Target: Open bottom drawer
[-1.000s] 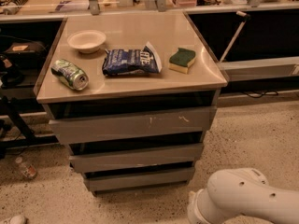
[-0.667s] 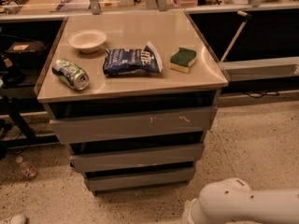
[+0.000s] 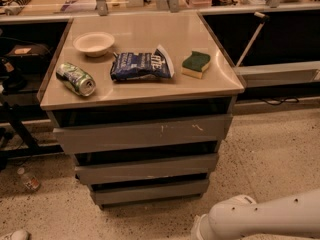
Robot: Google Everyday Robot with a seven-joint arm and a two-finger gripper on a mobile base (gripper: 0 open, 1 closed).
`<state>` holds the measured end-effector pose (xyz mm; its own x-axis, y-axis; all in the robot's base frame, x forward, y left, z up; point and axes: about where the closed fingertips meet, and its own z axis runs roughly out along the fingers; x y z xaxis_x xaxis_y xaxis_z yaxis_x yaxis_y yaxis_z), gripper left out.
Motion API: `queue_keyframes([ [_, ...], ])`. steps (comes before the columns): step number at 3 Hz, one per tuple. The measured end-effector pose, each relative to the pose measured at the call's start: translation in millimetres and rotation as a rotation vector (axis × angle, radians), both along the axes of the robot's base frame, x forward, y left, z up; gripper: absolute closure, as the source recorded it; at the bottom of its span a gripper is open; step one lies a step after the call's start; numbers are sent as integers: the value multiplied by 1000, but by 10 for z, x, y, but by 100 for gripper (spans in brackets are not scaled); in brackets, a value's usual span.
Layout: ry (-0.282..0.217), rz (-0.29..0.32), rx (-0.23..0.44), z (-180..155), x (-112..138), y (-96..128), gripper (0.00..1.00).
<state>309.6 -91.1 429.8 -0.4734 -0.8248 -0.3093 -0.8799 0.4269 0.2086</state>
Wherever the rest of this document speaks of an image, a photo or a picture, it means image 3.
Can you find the grey bottom drawer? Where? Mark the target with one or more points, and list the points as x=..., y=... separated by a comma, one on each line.
x=156, y=192

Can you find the grey drawer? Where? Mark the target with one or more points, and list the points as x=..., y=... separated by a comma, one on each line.
x=146, y=170
x=129, y=135
x=156, y=192

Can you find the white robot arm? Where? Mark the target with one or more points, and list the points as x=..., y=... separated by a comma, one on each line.
x=241, y=216

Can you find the grey middle drawer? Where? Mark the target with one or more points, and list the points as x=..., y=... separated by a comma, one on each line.
x=146, y=170

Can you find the grey drawer cabinet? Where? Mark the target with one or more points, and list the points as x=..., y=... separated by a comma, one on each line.
x=131, y=101

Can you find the grey top drawer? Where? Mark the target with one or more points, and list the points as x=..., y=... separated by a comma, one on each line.
x=129, y=135

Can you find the green yellow sponge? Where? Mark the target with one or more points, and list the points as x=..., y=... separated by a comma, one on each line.
x=196, y=64

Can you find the plastic bottle on floor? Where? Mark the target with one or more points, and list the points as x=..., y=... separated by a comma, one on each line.
x=28, y=179

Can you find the white shoe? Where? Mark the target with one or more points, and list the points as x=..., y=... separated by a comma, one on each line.
x=16, y=235

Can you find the blue chip bag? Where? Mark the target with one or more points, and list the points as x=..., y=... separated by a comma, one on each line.
x=135, y=66

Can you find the black stand leg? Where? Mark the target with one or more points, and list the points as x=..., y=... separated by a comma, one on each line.
x=18, y=126

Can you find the green soda can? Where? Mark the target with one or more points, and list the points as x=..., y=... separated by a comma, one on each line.
x=76, y=79

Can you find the white bowl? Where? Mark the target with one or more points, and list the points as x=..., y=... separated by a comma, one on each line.
x=94, y=44

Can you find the black bag on shelf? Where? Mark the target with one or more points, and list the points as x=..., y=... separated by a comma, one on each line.
x=24, y=60

